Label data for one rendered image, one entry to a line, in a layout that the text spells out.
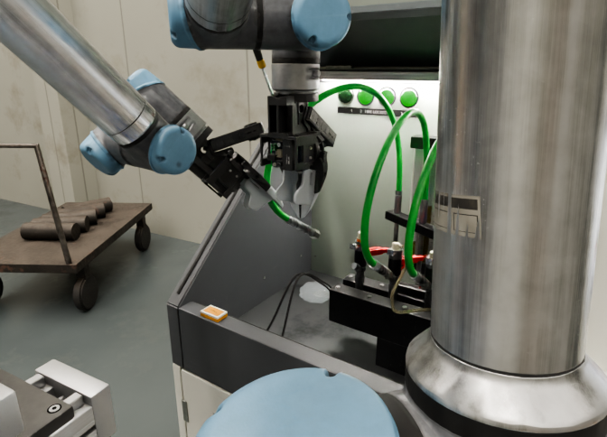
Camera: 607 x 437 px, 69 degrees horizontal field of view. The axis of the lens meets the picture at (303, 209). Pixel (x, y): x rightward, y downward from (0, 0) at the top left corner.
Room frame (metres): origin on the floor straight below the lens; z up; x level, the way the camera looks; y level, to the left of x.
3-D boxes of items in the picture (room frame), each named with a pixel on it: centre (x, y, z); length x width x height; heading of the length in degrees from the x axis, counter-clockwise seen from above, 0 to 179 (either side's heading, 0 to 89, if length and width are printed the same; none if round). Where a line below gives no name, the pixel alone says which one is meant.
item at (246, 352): (0.71, 0.01, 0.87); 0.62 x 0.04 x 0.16; 56
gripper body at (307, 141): (0.72, 0.02, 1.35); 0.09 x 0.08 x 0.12; 146
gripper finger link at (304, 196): (0.72, 0.00, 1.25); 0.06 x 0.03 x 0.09; 146
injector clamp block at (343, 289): (0.84, -0.23, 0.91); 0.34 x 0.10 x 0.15; 56
